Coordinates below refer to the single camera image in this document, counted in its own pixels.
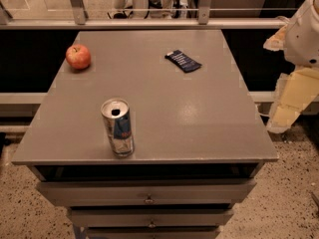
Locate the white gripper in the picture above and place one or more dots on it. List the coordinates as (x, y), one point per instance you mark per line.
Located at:
(303, 40)

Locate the blue rxbar wrapper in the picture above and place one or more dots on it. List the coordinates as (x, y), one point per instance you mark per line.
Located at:
(183, 61)

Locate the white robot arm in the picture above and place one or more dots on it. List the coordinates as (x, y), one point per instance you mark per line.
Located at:
(314, 4)

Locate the red apple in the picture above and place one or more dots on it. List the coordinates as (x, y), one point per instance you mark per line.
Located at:
(78, 57)

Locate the grey drawer cabinet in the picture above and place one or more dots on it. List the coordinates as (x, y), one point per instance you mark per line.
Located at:
(201, 125)

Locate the person legs in background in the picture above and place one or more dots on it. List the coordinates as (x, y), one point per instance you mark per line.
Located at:
(143, 0)

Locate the silver blue energy drink can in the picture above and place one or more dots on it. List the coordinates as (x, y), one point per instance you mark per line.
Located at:
(117, 120)

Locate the top grey drawer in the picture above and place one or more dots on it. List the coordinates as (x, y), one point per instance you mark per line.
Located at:
(79, 194)

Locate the grey drawer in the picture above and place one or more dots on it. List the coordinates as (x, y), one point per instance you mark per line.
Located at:
(150, 217)
(79, 194)
(160, 233)

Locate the middle grey drawer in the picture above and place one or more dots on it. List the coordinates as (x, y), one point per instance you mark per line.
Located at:
(150, 217)

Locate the bottom grey drawer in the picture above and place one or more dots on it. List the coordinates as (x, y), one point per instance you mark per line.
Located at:
(160, 233)

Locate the grey metal railing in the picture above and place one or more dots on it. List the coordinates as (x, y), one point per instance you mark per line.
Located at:
(93, 15)

